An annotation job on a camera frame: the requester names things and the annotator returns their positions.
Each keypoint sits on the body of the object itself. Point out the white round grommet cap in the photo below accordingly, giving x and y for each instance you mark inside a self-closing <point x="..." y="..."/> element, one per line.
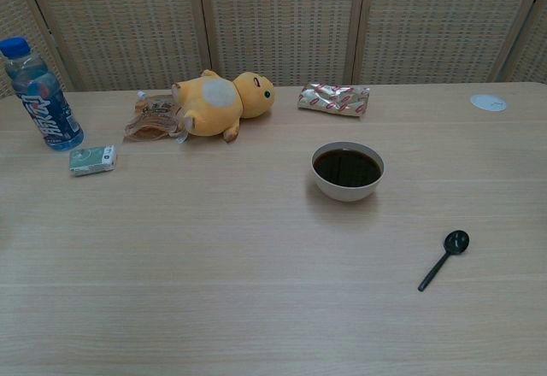
<point x="488" y="102"/>

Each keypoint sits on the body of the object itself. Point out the black plastic spoon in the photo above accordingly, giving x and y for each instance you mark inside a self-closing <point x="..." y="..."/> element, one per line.
<point x="456" y="241"/>

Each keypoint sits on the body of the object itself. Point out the gold red snack packet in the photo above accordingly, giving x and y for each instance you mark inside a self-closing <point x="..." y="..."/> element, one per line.
<point x="333" y="100"/>

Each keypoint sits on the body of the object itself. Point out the light blue ceramic bowl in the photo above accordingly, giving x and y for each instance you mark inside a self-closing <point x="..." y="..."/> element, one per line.
<point x="347" y="170"/>

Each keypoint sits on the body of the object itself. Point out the brown snack pouch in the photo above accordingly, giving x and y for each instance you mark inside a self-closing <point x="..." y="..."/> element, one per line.
<point x="150" y="126"/>

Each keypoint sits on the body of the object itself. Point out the yellow plush toy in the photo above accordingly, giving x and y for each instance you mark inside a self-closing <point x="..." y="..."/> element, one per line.
<point x="213" y="107"/>

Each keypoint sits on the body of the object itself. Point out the woven folding screen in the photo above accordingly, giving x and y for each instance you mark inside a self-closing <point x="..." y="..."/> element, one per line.
<point x="278" y="21"/>

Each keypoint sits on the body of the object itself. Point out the blue drink bottle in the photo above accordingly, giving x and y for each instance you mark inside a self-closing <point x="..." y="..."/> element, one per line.
<point x="45" y="107"/>

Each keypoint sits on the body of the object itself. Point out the green white small pack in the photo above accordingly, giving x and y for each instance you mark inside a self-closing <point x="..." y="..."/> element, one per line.
<point x="92" y="161"/>

